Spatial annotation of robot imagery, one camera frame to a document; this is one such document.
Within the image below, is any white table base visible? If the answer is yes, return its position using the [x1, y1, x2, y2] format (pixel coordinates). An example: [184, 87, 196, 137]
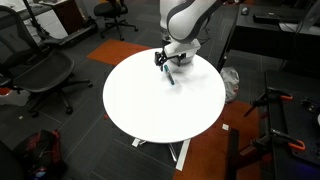
[131, 137, 192, 172]

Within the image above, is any white object on floor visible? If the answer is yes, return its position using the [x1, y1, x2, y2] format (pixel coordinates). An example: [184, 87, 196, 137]
[0, 88, 31, 107]

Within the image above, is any black office desk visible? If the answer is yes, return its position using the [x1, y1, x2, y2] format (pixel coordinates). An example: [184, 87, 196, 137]
[216, 3, 320, 73]

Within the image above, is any black workbench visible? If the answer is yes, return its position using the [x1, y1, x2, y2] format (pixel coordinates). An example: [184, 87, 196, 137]
[226, 69, 320, 180]

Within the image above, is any orange handled black clamp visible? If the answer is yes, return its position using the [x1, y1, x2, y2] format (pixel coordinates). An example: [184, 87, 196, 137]
[243, 87, 294, 118]
[249, 129, 307, 153]

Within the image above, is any black bracket on workbench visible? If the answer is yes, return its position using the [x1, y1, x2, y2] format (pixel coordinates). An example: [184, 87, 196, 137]
[299, 97, 318, 113]

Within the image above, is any silver laptop lid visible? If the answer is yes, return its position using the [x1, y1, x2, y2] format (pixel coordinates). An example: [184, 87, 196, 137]
[295, 0, 320, 34]

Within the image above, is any black mesh office chair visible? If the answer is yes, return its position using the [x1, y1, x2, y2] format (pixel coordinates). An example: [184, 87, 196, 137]
[0, 4, 94, 118]

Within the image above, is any red and black backpack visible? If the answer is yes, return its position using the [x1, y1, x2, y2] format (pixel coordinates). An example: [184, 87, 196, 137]
[13, 129, 68, 180]

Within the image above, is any white and brown cabinet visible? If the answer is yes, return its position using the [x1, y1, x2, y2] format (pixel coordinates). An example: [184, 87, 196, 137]
[0, 0, 85, 40]

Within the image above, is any black desk device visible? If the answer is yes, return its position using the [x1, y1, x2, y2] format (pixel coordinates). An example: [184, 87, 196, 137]
[252, 13, 281, 25]

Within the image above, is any black swivel office chair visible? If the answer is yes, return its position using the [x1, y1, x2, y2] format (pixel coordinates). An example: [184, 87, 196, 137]
[93, 0, 139, 42]

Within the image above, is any white crumpled plastic bag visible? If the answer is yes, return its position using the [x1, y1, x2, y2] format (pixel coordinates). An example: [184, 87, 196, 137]
[219, 66, 240, 104]

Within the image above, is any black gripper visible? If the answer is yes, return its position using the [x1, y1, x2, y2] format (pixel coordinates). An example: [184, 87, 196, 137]
[154, 49, 188, 68]

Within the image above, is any teal capped marker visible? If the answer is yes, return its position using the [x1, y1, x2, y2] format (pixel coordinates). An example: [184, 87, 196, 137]
[163, 64, 176, 86]

